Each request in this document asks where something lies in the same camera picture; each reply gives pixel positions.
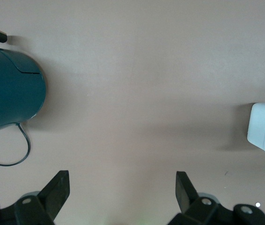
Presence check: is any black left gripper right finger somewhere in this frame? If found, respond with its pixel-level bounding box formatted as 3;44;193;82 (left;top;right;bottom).
167;171;265;225

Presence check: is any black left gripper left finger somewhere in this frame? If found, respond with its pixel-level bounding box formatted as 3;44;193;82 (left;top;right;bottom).
0;170;71;225

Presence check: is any white square lidded bin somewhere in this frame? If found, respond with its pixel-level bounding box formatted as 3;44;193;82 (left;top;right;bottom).
247;102;265;157

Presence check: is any dark teal electric kettle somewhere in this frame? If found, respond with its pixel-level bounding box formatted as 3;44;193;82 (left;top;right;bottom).
0;28;47;137

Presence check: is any brown paper table cover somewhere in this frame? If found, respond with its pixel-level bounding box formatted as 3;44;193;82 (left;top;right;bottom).
0;0;265;225

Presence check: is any thin black kettle cable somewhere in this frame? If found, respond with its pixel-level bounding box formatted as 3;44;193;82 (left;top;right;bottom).
0;122;31;167

